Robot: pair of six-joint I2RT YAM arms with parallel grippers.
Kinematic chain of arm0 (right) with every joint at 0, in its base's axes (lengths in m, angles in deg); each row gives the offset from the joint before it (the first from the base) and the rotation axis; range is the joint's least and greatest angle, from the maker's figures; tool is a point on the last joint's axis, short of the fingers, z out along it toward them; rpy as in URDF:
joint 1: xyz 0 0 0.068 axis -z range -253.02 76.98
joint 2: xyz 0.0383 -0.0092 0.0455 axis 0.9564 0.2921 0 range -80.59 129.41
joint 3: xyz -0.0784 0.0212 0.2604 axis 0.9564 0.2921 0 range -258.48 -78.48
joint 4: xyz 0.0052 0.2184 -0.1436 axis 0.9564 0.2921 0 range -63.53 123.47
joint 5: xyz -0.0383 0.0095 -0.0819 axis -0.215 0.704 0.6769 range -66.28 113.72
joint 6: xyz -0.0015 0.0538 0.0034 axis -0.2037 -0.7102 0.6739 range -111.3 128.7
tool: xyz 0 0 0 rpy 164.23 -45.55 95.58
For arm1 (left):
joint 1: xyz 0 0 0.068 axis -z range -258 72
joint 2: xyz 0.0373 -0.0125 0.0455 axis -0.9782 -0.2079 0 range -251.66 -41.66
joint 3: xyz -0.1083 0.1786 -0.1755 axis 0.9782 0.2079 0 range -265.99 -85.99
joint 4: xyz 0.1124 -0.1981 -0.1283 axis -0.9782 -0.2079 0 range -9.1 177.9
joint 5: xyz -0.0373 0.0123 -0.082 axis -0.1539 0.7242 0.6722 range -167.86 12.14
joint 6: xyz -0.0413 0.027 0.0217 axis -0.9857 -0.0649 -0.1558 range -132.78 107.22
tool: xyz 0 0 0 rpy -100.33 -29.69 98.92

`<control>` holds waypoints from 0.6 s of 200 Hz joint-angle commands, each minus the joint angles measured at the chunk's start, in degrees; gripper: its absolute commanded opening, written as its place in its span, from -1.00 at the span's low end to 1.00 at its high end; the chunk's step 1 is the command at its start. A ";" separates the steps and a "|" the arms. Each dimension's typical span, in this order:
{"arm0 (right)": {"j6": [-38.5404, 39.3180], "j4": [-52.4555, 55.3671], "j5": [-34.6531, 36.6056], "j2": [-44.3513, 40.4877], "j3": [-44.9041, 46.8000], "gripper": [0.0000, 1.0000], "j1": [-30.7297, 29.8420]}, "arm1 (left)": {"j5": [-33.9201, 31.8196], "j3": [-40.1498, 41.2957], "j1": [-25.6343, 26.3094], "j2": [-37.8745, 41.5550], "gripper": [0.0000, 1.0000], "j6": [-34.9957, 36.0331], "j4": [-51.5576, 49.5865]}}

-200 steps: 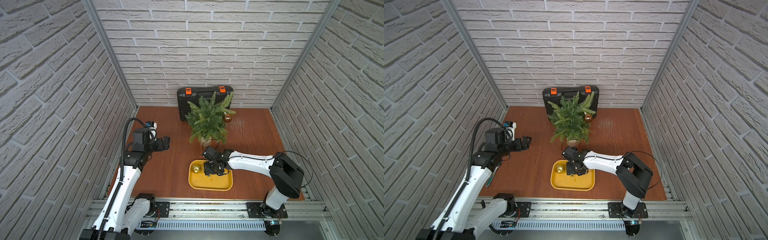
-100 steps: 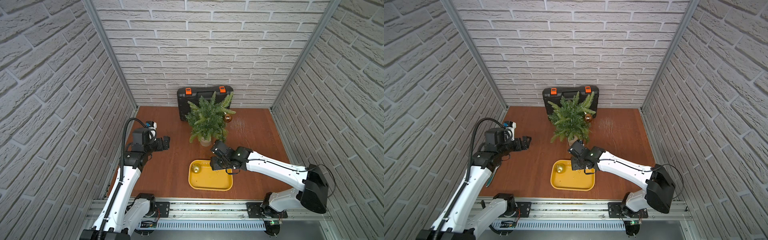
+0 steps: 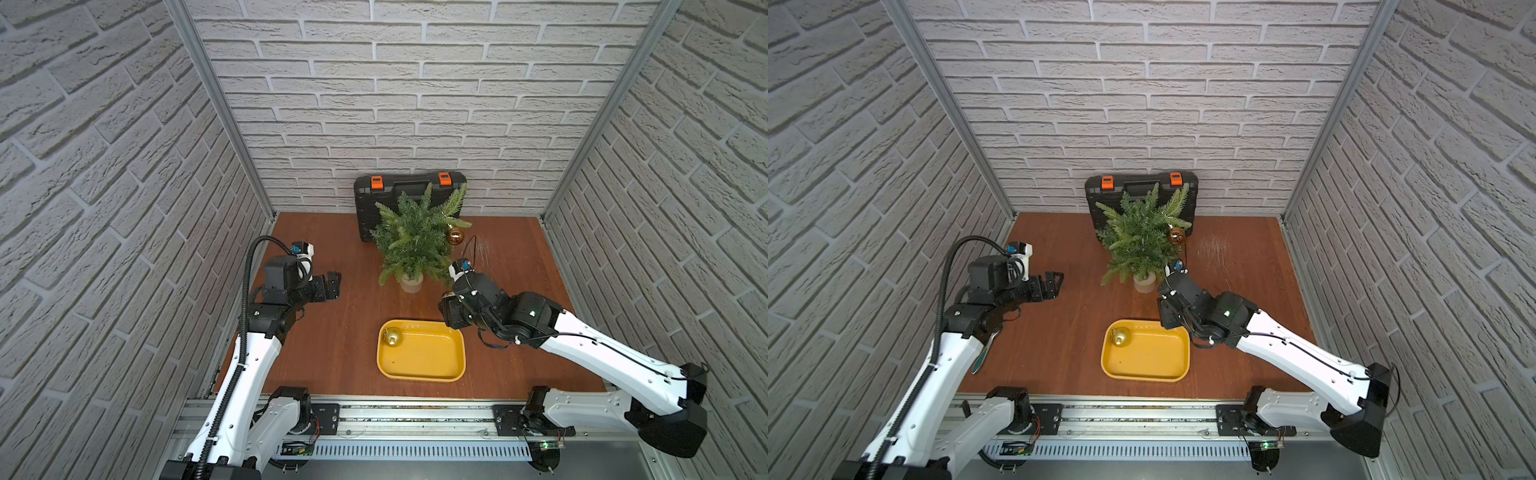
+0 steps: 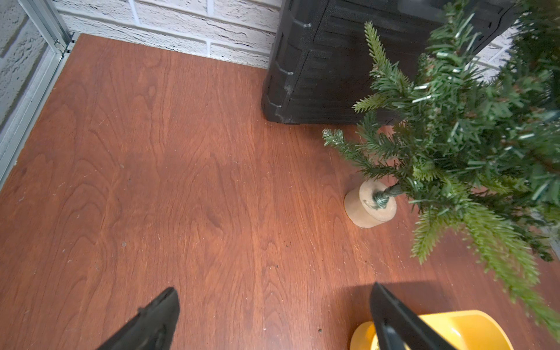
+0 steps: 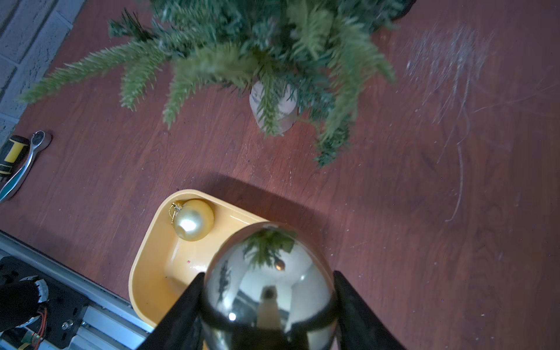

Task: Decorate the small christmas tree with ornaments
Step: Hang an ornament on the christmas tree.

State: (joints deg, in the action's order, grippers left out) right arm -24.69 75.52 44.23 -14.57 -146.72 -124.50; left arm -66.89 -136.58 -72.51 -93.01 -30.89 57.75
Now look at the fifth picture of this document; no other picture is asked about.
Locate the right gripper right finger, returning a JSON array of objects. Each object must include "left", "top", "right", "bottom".
[{"left": 333, "top": 271, "right": 405, "bottom": 350}]

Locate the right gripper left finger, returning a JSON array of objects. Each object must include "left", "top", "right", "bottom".
[{"left": 137, "top": 273, "right": 205, "bottom": 350}]

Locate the shiny gold ball ornament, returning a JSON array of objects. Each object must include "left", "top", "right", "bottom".
[{"left": 201, "top": 222, "right": 338, "bottom": 349}]

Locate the matte gold ball ornament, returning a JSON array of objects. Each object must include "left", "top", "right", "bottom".
[{"left": 169, "top": 199, "right": 215, "bottom": 242}]

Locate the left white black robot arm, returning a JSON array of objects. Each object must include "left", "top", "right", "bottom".
[{"left": 1, "top": 276, "right": 49, "bottom": 332}]

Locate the white tree pot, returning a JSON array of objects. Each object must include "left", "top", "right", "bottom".
[{"left": 249, "top": 80, "right": 298, "bottom": 136}]

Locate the small green christmas tree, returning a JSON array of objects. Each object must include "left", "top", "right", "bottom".
[{"left": 19, "top": 1, "right": 412, "bottom": 166}]

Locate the yellow plastic tray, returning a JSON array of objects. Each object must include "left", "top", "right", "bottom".
[{"left": 128, "top": 190, "right": 265, "bottom": 327}]

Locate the yellow black screwdriver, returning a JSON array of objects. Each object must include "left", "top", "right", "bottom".
[{"left": 1, "top": 135, "right": 30, "bottom": 177}]

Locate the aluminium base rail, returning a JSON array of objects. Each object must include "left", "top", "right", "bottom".
[{"left": 1, "top": 232, "right": 154, "bottom": 349}]

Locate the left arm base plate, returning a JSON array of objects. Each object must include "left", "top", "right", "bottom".
[{"left": 1, "top": 256, "right": 89, "bottom": 349}]

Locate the teal handled ratchet wrench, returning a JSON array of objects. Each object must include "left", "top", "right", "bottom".
[{"left": 1, "top": 131, "right": 52, "bottom": 203}]

